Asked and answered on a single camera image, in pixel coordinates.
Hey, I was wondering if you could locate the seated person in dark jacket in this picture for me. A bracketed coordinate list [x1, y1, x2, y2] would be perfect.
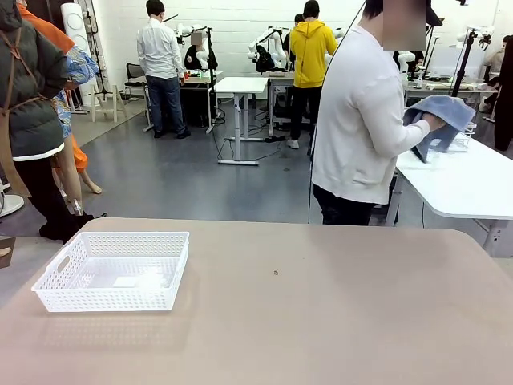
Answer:
[184, 31, 220, 71]

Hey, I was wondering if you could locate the wood-top desk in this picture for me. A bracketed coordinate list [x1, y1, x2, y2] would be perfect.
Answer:
[142, 70, 225, 136]

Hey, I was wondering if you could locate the person in yellow hoodie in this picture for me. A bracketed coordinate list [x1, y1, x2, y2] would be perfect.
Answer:
[289, 0, 339, 150]

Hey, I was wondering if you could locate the white standing desk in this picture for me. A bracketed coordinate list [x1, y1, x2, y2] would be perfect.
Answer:
[214, 75, 269, 166]

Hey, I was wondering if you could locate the person in white shirt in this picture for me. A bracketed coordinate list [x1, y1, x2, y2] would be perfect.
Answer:
[136, 0, 192, 140]

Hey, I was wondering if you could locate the white wooden step stool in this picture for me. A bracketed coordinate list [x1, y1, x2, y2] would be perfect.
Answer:
[88, 83, 128, 124]

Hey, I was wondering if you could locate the black chair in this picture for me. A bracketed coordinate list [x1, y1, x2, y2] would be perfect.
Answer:
[123, 62, 150, 101]

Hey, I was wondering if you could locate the white tower fan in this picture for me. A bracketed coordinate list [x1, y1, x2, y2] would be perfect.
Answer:
[59, 2, 101, 116]

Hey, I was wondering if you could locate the blue patterned garment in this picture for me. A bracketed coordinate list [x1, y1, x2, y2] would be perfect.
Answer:
[51, 43, 100, 140]

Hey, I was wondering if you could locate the brown board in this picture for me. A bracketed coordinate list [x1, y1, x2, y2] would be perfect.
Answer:
[0, 236, 17, 270]

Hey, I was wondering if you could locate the person in black coat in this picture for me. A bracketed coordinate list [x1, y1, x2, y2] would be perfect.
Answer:
[492, 34, 513, 152]

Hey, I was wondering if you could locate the figure in green puffer jacket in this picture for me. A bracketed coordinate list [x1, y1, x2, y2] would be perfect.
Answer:
[0, 0, 95, 245]

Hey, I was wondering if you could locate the white rounded work table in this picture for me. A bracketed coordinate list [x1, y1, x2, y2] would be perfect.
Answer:
[386, 134, 513, 258]

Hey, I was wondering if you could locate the white wire rack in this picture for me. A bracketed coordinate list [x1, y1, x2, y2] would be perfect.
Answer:
[446, 122, 478, 154]

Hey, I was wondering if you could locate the person's right hand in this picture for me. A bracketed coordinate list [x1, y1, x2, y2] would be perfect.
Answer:
[426, 113, 447, 132]

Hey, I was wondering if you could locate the orange garment mannequin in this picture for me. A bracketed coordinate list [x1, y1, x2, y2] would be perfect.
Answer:
[18, 0, 89, 174]

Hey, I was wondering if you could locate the blue-grey towel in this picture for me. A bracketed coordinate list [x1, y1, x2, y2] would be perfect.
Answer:
[402, 95, 476, 164]

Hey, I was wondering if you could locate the person's right forearm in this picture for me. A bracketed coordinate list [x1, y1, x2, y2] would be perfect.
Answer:
[396, 118, 432, 152]

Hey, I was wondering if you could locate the white perforated plastic basket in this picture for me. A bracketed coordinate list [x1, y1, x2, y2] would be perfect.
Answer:
[30, 231, 191, 314]

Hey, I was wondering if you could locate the black bag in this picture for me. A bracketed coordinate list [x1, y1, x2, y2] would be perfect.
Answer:
[255, 44, 276, 74]

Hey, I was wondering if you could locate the person in white sweater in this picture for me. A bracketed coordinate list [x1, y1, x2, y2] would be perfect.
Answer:
[311, 0, 432, 226]

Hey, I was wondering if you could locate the grey robot station desk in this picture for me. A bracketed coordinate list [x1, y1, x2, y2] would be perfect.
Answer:
[266, 71, 321, 137]

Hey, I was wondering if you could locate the black camera tripod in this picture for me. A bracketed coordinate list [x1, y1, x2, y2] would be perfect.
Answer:
[450, 30, 482, 99]

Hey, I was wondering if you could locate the white round stand base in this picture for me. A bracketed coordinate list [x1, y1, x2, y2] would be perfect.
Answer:
[0, 176, 25, 218]

